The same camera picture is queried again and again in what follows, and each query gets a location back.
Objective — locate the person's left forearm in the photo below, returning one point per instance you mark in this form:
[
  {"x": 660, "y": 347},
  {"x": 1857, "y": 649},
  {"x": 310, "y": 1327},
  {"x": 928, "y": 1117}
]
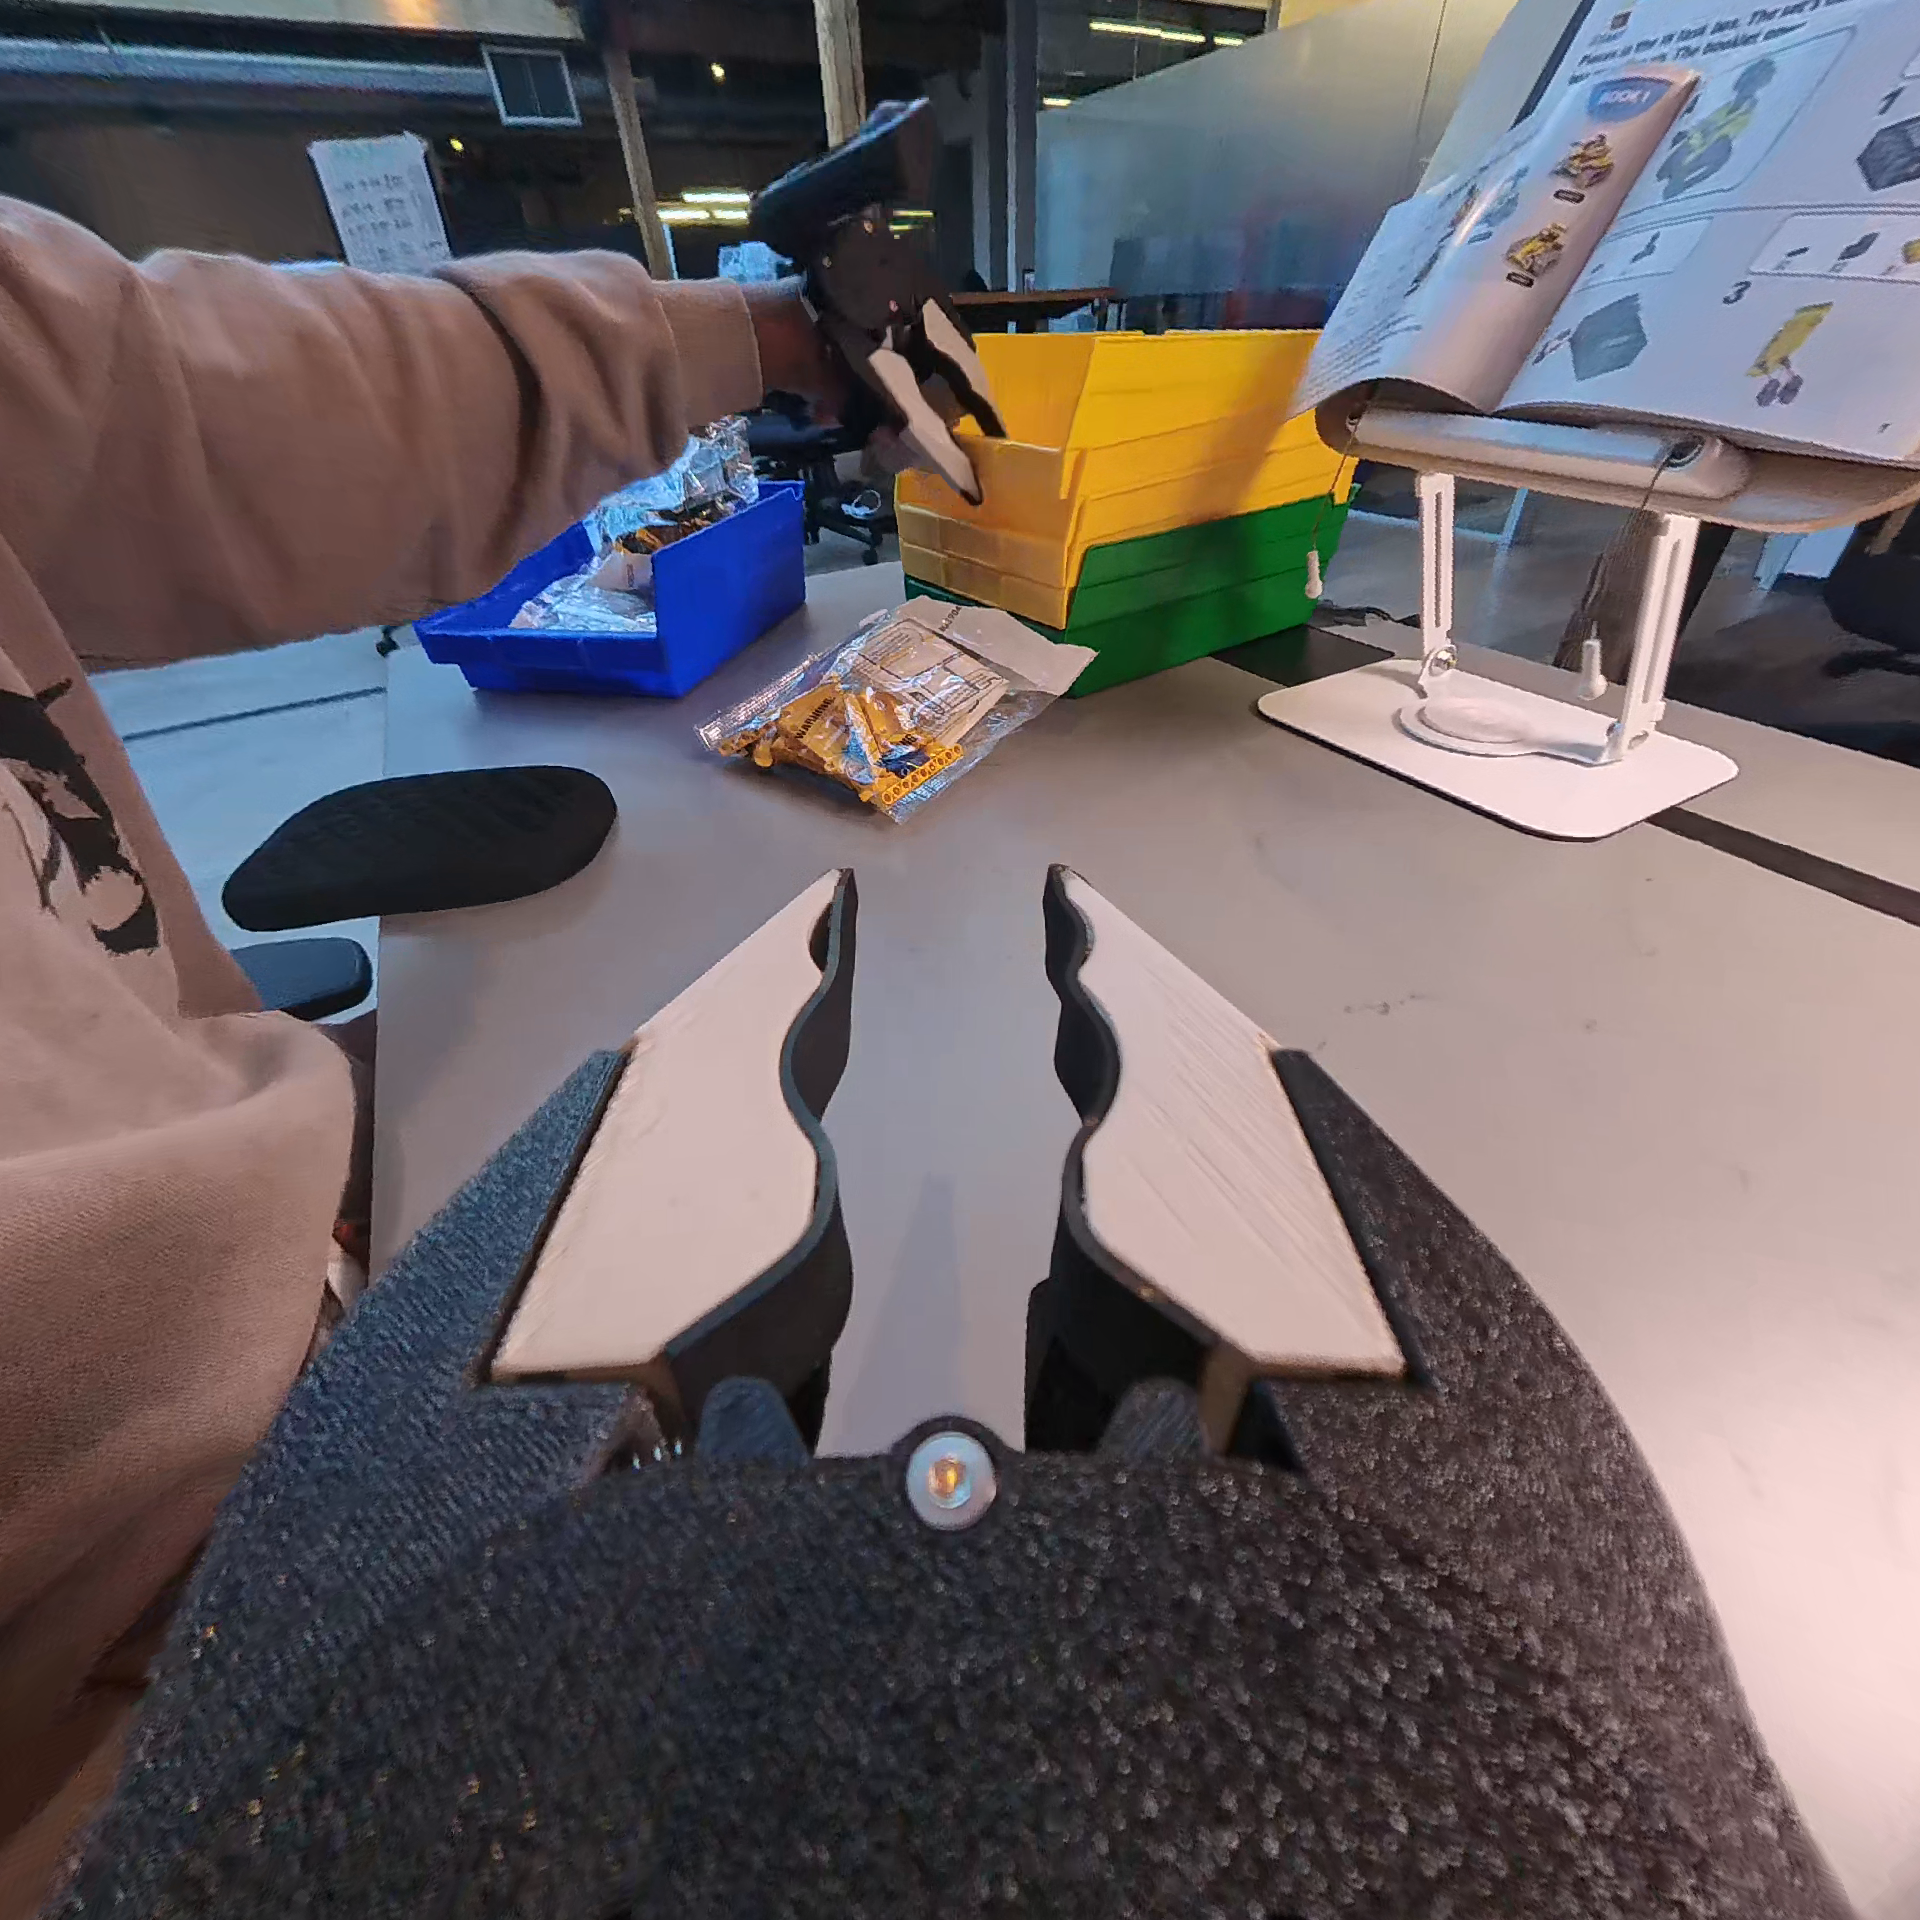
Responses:
[{"x": 376, "y": 405}]

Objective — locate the person's left hand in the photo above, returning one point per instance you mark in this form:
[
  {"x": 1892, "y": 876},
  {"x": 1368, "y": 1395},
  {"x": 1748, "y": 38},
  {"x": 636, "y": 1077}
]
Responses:
[{"x": 795, "y": 347}]

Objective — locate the instruction manual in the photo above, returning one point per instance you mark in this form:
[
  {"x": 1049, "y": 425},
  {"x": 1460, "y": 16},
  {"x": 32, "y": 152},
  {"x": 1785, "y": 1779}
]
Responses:
[{"x": 1723, "y": 301}]

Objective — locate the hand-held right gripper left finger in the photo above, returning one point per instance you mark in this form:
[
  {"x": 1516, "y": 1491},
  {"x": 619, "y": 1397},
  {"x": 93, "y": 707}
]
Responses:
[{"x": 674, "y": 1201}]

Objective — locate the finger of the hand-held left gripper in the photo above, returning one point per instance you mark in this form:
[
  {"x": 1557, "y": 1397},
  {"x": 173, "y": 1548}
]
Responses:
[
  {"x": 961, "y": 368},
  {"x": 916, "y": 422}
]

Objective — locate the blue plastic bin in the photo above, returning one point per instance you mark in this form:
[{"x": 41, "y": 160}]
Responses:
[{"x": 721, "y": 600}]

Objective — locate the green plastic bin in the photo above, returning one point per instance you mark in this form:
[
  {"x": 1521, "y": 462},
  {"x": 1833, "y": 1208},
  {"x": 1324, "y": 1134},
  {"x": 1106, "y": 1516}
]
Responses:
[{"x": 1184, "y": 600}]

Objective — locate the clear bag of grey parts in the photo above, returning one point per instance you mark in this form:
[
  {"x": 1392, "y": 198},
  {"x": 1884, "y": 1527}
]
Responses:
[{"x": 674, "y": 480}]

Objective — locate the grey desk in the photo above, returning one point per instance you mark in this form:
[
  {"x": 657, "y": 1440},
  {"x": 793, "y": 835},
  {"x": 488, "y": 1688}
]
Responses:
[{"x": 1499, "y": 1049}]

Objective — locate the white sticker sheet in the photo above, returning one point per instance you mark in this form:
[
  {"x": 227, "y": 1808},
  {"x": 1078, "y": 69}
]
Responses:
[{"x": 931, "y": 668}]

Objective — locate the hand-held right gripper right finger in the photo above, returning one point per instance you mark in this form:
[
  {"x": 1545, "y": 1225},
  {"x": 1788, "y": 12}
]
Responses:
[{"x": 1214, "y": 1201}]

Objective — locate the wooden book stand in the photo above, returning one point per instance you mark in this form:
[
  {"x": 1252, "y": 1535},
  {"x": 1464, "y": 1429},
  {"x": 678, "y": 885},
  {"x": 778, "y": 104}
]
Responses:
[{"x": 1499, "y": 765}]

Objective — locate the black chair armrest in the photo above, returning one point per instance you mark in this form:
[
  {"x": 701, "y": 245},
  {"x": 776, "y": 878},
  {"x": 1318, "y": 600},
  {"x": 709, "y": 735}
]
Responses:
[{"x": 420, "y": 839}]

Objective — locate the large clear plastic bag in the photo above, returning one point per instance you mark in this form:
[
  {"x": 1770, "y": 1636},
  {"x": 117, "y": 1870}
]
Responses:
[{"x": 1036, "y": 662}]

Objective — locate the whiteboard sign on stand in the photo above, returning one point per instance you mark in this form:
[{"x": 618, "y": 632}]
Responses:
[{"x": 376, "y": 201}]

